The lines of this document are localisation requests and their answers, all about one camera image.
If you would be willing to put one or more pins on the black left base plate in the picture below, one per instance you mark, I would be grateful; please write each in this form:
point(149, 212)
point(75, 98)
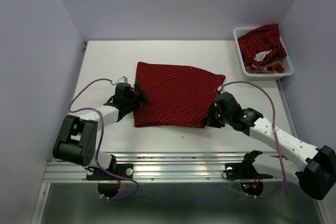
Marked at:
point(123, 170)

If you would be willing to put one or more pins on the red polka dot skirt in basket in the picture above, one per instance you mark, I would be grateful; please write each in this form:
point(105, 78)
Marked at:
point(262, 39)

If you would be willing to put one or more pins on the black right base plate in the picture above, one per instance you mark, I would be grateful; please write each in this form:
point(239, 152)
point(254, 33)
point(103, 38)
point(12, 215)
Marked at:
point(235, 171)

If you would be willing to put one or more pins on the red polka dot skirt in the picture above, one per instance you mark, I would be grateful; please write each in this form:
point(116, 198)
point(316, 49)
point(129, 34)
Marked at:
point(179, 95)
point(262, 39)

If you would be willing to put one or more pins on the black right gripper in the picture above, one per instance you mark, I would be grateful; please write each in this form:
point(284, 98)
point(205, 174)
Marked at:
point(210, 123)

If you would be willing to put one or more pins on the aluminium mounting rail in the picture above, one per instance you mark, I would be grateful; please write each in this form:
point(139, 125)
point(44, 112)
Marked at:
point(154, 167)

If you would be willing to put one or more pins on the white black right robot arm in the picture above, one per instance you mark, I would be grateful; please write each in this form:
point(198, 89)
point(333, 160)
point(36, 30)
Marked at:
point(300, 163)

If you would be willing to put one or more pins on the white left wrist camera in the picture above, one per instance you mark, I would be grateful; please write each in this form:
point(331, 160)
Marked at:
point(123, 79)

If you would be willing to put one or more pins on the red plaid skirt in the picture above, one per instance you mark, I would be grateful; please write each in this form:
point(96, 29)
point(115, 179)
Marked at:
point(271, 68)

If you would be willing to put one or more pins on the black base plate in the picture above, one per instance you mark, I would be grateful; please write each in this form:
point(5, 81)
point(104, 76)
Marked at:
point(123, 170)
point(235, 171)

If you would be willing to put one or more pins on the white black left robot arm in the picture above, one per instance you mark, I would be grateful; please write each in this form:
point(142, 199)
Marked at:
point(76, 140)

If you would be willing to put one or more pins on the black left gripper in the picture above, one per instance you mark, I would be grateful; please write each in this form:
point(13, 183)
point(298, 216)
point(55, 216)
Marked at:
point(142, 96)

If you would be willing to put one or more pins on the white plastic basket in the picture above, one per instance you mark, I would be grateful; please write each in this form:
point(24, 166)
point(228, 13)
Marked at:
point(262, 53)

